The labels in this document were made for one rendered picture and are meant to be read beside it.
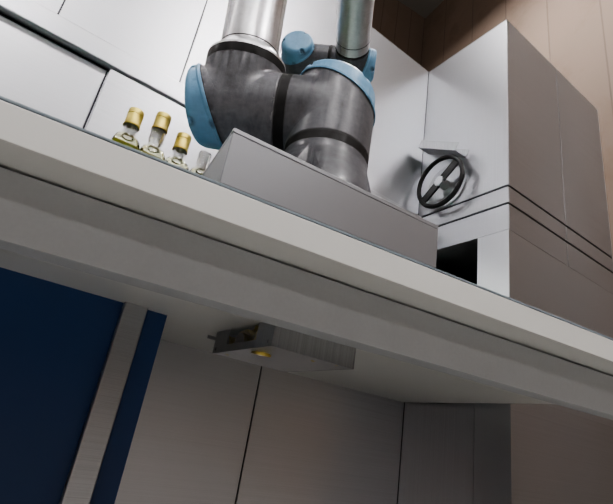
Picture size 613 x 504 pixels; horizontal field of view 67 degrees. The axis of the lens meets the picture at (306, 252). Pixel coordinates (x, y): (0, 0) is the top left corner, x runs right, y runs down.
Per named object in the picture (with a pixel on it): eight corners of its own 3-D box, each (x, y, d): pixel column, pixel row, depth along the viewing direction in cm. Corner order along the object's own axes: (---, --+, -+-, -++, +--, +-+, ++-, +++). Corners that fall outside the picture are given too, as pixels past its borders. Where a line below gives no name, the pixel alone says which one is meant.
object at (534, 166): (523, 309, 205) (519, 143, 239) (616, 296, 176) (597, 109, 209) (415, 255, 171) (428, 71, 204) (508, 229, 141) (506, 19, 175)
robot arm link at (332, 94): (374, 132, 57) (384, 55, 63) (268, 121, 58) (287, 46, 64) (365, 187, 68) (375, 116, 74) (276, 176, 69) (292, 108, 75)
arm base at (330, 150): (399, 219, 55) (405, 153, 60) (289, 168, 50) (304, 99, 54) (333, 256, 68) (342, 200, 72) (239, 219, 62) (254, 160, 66)
